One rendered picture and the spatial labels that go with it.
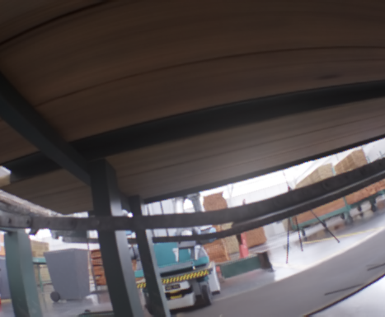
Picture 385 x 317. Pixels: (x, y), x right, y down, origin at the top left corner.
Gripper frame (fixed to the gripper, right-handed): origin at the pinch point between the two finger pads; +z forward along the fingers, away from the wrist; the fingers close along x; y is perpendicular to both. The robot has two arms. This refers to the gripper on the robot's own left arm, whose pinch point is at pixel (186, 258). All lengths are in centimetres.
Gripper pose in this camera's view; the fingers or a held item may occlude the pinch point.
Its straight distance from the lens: 173.2
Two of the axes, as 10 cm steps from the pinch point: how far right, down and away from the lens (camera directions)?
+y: -2.6, -6.7, -7.0
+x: 9.7, -1.9, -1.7
